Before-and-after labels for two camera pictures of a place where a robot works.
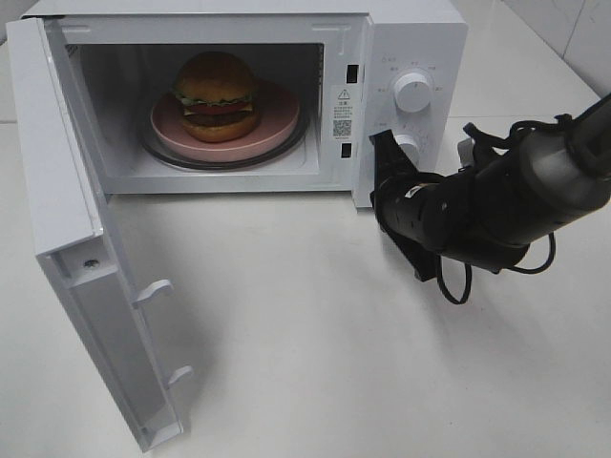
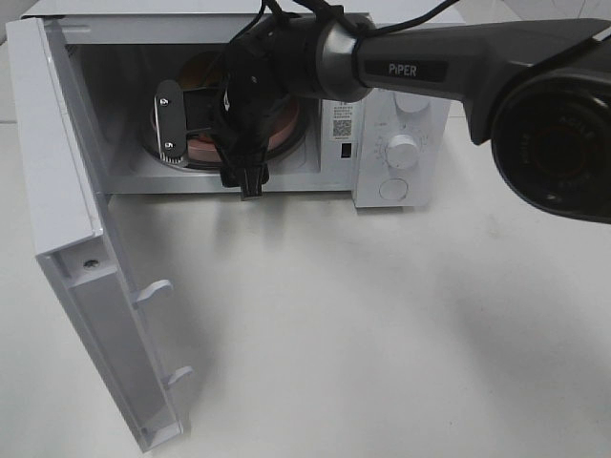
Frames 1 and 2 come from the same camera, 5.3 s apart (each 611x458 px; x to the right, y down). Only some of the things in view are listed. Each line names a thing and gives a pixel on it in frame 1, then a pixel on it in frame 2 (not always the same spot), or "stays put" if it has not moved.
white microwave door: (76, 233) stays put
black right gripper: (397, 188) → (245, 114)
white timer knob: (410, 147) stays put
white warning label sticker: (343, 112) stays put
